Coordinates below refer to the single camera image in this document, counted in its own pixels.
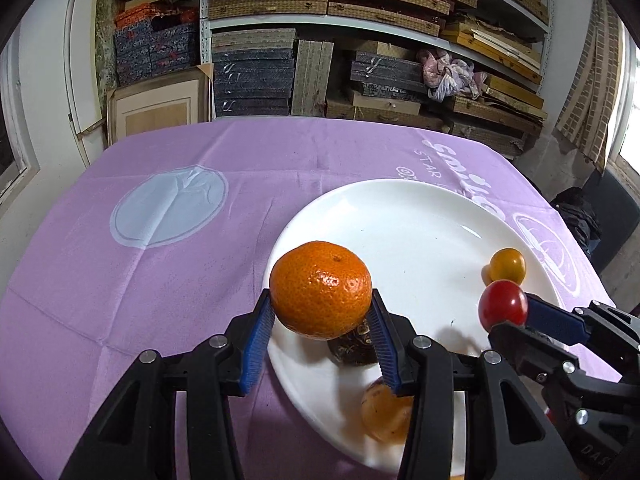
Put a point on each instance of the wooden picture frame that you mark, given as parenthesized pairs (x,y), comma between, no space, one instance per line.
(150,105)

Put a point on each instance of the red cherry tomato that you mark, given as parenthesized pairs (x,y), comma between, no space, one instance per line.
(500,305)

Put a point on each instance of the yellow cherry tomato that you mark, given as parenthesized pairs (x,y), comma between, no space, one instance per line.
(507,265)

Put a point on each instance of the stack of dark blue patterned boxes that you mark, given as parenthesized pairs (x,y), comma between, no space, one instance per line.
(155,52)

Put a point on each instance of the black chair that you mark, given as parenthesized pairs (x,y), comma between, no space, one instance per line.
(617,220)

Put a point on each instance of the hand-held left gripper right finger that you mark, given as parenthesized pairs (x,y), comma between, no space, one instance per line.
(382,345)

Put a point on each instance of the stack of yellow wooden boxes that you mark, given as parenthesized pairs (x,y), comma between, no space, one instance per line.
(500,42)

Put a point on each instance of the white oval plate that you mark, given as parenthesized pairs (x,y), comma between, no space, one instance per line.
(400,240)

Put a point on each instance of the pink crumpled cloth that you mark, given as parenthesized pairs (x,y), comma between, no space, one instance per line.
(450,75)

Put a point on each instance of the tan cardboard box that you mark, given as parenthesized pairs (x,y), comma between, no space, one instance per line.
(385,107)

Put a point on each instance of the smooth orange round fruit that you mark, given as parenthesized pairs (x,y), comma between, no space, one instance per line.
(382,412)

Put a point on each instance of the green mottled board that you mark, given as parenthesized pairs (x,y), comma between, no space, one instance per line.
(105,50)

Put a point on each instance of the large dark brown water chestnut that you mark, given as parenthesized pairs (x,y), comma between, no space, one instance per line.
(350,352)

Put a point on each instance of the white window frame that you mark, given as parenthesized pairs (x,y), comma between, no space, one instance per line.
(20,150)

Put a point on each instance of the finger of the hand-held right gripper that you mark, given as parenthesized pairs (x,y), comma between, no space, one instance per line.
(530,347)
(552,320)

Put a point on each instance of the stack of grey blue boxes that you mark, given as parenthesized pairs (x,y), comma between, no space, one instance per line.
(252,80)

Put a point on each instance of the stack of dark script boxes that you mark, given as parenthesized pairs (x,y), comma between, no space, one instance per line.
(385,72)

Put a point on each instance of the orange mandarin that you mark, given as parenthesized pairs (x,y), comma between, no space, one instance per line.
(320,290)

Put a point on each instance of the stack of brown woven boxes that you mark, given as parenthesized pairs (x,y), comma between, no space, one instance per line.
(490,120)

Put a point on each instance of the grey metal shelf rack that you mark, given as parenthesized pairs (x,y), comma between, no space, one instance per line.
(205,35)

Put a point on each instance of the brick patterned curtain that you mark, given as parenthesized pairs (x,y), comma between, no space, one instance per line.
(590,85)

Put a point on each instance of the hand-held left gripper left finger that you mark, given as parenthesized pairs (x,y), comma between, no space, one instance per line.
(257,345)

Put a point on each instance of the purple tablecloth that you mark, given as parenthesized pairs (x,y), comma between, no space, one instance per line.
(100,285)

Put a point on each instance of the upright woven boxes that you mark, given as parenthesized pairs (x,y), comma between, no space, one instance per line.
(311,80)

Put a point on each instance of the white leaning board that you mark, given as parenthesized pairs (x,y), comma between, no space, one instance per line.
(80,90)

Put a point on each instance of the dark clothing pile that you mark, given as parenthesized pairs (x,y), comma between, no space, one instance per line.
(575,215)

